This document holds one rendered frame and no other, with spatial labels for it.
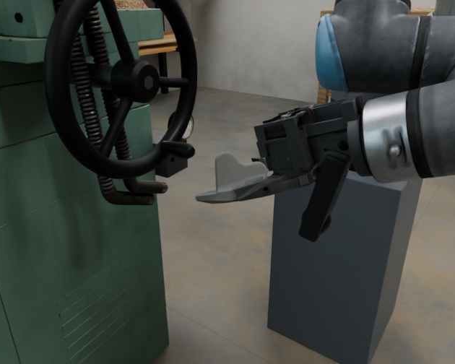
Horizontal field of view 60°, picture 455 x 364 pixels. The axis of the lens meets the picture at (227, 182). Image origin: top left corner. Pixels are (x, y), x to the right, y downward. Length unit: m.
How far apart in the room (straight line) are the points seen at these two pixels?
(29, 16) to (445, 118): 0.50
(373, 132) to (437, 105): 0.06
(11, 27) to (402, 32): 0.50
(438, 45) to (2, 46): 0.53
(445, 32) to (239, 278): 1.16
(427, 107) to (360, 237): 0.62
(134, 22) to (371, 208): 0.64
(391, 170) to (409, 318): 1.06
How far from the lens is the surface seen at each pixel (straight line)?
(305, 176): 0.46
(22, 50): 0.60
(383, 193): 0.93
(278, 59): 4.20
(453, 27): 0.51
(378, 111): 0.42
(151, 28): 0.90
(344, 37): 0.50
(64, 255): 0.82
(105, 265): 0.91
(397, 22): 0.51
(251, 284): 1.46
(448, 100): 0.41
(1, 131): 0.69
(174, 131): 0.68
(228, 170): 0.46
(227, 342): 1.26
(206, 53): 4.70
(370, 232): 0.97
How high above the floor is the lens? 0.91
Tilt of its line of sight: 24 degrees down
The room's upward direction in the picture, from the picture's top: straight up
